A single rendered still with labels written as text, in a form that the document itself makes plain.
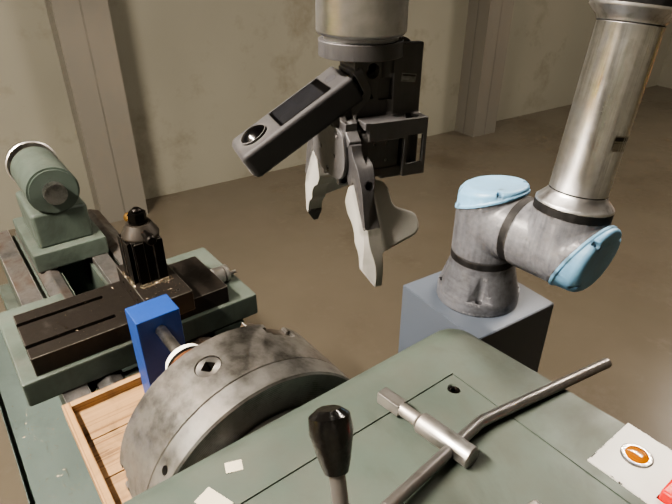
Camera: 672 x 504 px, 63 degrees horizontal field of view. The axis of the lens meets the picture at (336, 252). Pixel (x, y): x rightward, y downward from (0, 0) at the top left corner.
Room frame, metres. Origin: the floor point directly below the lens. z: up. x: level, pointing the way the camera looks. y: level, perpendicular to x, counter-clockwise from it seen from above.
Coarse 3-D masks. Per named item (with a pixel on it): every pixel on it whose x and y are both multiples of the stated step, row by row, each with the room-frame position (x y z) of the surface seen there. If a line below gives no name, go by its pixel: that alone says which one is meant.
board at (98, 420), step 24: (120, 384) 0.82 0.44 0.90; (72, 408) 0.76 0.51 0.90; (96, 408) 0.77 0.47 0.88; (120, 408) 0.77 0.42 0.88; (72, 432) 0.70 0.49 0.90; (96, 432) 0.71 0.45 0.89; (120, 432) 0.71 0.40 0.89; (96, 456) 0.66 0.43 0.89; (96, 480) 0.59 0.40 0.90; (120, 480) 0.61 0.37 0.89
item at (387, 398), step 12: (384, 396) 0.42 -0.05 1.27; (396, 396) 0.42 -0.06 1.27; (396, 408) 0.40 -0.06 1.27; (408, 408) 0.40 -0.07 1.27; (408, 420) 0.39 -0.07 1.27; (420, 420) 0.38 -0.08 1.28; (432, 420) 0.38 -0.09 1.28; (420, 432) 0.37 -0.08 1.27; (432, 432) 0.37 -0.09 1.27; (444, 432) 0.36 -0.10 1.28; (444, 444) 0.35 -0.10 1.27; (456, 444) 0.35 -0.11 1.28; (468, 444) 0.35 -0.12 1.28; (456, 456) 0.34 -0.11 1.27; (468, 456) 0.34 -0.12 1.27
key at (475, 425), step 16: (592, 368) 0.47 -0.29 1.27; (560, 384) 0.44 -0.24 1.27; (512, 400) 0.41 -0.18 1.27; (528, 400) 0.42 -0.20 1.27; (480, 416) 0.39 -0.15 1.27; (496, 416) 0.39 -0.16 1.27; (464, 432) 0.37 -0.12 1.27; (448, 448) 0.35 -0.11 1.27; (432, 464) 0.33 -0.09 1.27; (416, 480) 0.31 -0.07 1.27; (400, 496) 0.30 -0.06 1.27
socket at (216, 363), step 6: (204, 360) 0.52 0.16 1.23; (210, 360) 0.52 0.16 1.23; (216, 360) 0.51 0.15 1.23; (198, 366) 0.51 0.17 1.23; (204, 366) 0.51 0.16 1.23; (210, 366) 0.52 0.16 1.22; (216, 366) 0.51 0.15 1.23; (198, 372) 0.50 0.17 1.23; (204, 372) 0.50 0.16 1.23; (210, 372) 0.50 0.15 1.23
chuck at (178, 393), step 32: (192, 352) 0.53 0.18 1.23; (224, 352) 0.53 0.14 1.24; (256, 352) 0.53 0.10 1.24; (288, 352) 0.54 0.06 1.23; (160, 384) 0.50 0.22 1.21; (192, 384) 0.48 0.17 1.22; (224, 384) 0.47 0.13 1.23; (160, 416) 0.46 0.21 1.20; (128, 448) 0.46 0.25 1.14; (160, 448) 0.43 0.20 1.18; (128, 480) 0.44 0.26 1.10
